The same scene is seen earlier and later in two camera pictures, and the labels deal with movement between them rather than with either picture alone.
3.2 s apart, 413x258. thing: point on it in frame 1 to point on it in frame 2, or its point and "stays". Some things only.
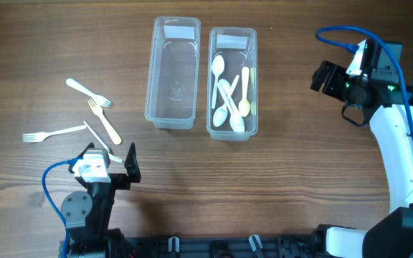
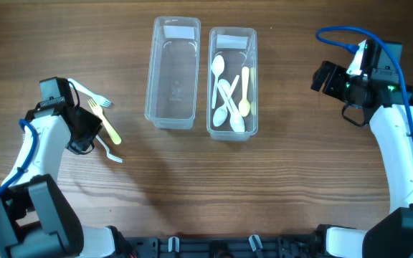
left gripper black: [123, 181] to [96, 126]
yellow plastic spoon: [244, 105] stays
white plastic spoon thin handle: [236, 121] stays
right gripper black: [337, 73] stays
